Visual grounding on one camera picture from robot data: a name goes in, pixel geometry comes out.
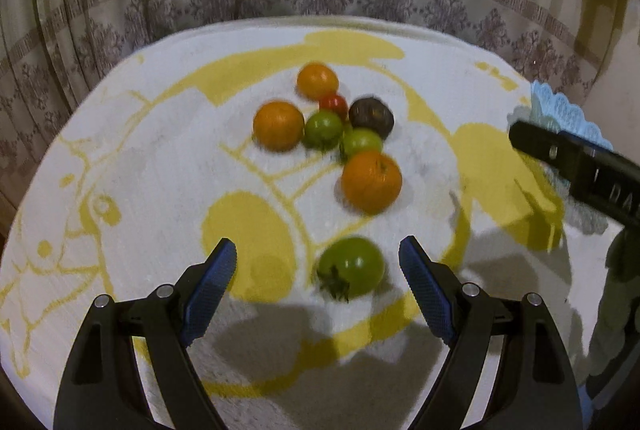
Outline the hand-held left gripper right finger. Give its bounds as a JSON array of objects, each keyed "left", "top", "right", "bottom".
[{"left": 398, "top": 235, "right": 586, "bottom": 430}]

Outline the small orange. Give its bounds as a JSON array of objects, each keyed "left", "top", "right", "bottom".
[{"left": 296, "top": 62, "right": 340, "bottom": 101}]

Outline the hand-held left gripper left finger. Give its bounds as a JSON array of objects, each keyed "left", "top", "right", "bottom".
[{"left": 52, "top": 237, "right": 238, "bottom": 430}]

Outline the large orange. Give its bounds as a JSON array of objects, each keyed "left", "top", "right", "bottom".
[{"left": 341, "top": 150, "right": 404, "bottom": 215}]

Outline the dark purple tomato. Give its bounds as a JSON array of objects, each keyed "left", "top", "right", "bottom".
[{"left": 348, "top": 96, "right": 395, "bottom": 131}]

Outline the large green tomato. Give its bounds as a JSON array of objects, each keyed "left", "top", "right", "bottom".
[{"left": 316, "top": 236, "right": 386, "bottom": 303}]

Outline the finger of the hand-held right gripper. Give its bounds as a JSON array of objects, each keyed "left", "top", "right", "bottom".
[{"left": 509, "top": 120, "right": 590, "bottom": 192}]

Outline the small red tomato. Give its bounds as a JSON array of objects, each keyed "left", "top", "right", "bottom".
[{"left": 319, "top": 94, "right": 349, "bottom": 121}]

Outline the white yellow printed blanket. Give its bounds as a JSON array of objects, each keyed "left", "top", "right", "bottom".
[{"left": 0, "top": 15, "right": 601, "bottom": 430}]

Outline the blue plastic lace basket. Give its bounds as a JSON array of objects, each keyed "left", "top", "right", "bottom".
[{"left": 507, "top": 80, "right": 616, "bottom": 236}]

